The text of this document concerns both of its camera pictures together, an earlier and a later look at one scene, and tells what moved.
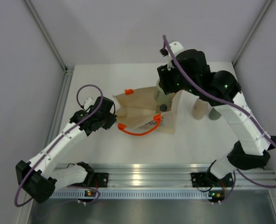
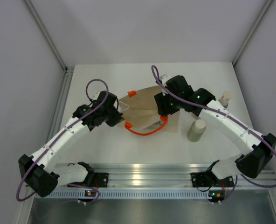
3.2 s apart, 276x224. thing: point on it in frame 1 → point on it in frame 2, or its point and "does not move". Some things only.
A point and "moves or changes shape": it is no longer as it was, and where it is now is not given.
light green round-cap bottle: x=163 y=98 moves or changes shape
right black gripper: x=165 y=76 → x=163 y=109
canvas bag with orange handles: x=141 y=112 does not move
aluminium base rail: x=175 y=175 does not move
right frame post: x=243 y=47 does not move
